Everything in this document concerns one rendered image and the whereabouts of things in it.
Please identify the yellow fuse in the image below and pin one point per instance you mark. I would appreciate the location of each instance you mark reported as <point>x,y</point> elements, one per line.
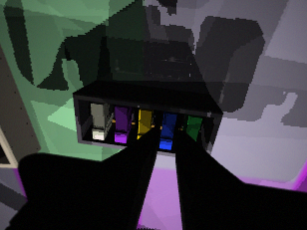
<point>145,121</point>

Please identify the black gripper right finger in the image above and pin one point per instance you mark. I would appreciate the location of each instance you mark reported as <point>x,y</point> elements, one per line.
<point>212,198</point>

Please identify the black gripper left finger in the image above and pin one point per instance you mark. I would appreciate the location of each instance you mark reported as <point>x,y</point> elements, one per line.
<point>119,182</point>

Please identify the green fuse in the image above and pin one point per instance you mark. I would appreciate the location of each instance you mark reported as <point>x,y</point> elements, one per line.
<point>192,125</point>

